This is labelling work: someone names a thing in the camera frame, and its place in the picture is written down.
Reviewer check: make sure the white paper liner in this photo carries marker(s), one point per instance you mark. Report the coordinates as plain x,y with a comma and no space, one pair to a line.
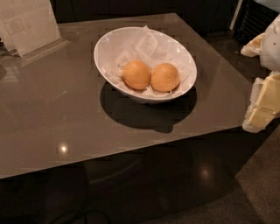
148,46

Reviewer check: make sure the orange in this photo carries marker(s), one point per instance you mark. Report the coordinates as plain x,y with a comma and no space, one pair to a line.
136,75
164,77

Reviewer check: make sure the clear acrylic sign holder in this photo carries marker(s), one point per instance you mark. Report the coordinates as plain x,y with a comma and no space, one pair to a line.
28,28

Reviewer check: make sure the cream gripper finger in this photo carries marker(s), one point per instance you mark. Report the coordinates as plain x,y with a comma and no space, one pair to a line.
264,103
253,47

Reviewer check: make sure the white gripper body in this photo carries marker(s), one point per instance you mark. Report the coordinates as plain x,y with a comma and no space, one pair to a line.
271,48

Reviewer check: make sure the white oval bowl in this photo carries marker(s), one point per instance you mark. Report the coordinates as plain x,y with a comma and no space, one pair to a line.
108,49

